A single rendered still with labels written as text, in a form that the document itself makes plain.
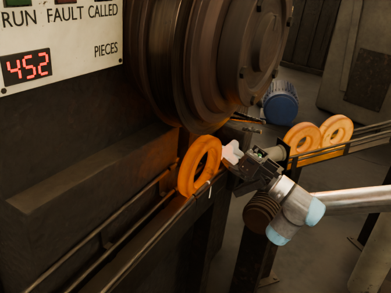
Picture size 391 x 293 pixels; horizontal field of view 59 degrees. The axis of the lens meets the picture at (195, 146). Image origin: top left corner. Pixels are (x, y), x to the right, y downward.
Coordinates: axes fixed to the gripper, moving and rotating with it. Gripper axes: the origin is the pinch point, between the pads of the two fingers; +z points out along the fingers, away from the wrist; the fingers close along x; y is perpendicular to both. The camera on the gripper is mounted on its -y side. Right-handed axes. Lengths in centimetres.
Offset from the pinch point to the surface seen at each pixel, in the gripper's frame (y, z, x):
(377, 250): -26, -69, -46
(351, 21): 11, 10, -260
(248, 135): 4.3, -4.5, -9.8
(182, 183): 0.1, -1.4, 21.7
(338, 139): 4, -29, -47
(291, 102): -52, 8, -188
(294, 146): 1.0, -17.6, -27.9
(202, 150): 8.1, -0.6, 15.9
